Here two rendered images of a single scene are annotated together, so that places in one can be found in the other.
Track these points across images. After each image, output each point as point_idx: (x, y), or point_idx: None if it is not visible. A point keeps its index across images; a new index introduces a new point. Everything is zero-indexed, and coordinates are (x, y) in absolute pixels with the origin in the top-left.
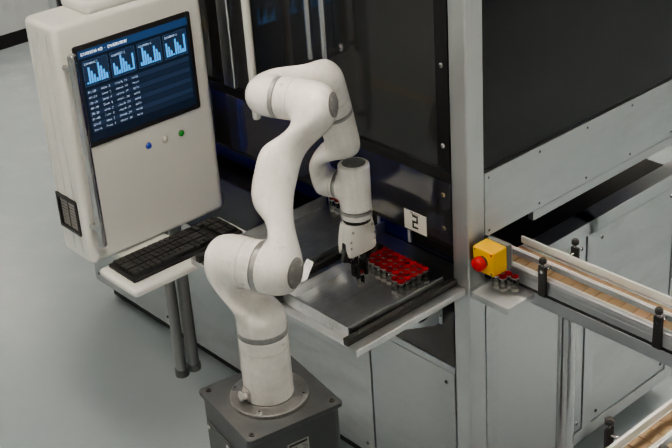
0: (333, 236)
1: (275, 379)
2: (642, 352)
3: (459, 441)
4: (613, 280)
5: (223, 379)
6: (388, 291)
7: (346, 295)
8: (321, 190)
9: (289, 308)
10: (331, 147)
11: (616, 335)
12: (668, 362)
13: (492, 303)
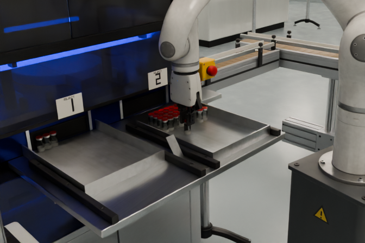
0: (94, 148)
1: None
2: (253, 76)
3: (193, 224)
4: (215, 58)
5: (342, 192)
6: (197, 123)
7: (202, 138)
8: (184, 50)
9: (223, 161)
10: None
11: (242, 76)
12: (263, 71)
13: (213, 97)
